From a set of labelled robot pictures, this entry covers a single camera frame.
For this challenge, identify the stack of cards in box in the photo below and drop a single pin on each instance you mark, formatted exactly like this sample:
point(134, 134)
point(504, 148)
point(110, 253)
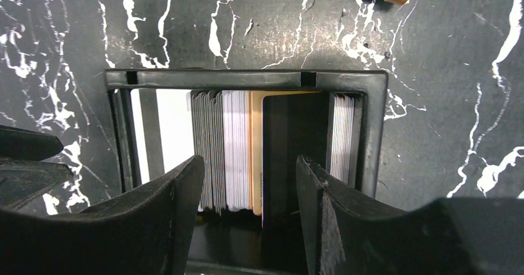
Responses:
point(226, 129)

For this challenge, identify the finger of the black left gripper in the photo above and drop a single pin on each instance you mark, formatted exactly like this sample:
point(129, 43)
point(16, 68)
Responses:
point(25, 175)

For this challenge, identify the black card box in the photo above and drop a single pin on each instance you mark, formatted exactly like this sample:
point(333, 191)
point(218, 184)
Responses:
point(237, 242)

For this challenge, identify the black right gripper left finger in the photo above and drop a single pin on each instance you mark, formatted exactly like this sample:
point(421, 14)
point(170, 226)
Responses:
point(147, 230)

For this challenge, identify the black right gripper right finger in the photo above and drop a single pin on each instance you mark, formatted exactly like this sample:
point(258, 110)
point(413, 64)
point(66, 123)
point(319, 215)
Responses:
point(348, 232)

